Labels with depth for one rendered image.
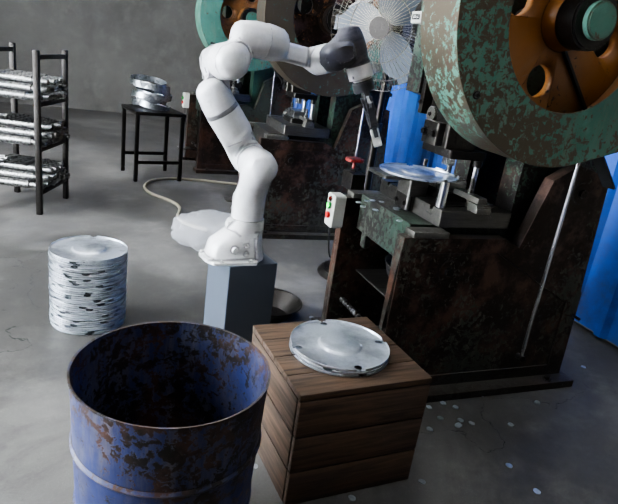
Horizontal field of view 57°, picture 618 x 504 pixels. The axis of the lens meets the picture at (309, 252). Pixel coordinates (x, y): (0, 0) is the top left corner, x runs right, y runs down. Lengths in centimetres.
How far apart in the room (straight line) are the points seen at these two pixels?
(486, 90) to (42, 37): 723
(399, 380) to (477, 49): 90
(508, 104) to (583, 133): 30
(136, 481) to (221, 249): 92
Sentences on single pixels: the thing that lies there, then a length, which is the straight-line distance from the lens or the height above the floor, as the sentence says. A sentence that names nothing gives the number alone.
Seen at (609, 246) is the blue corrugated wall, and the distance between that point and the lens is 315.
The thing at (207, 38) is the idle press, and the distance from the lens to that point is 491.
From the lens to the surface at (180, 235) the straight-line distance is 326.
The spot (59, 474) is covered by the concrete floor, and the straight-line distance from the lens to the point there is 177.
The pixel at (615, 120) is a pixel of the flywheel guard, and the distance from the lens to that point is 200.
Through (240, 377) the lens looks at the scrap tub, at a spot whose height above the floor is 38.
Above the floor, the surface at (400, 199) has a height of 68.
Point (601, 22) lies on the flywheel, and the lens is 180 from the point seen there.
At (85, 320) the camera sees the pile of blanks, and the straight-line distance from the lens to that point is 237.
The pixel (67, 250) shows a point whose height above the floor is 31.
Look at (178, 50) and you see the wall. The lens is 848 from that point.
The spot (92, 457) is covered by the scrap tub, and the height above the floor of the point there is 37.
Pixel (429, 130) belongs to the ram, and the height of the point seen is 94.
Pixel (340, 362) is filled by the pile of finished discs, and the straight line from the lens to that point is 158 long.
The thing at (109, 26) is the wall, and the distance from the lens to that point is 840.
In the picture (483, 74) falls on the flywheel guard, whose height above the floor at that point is 115.
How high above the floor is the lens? 115
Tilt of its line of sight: 19 degrees down
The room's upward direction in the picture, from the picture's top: 8 degrees clockwise
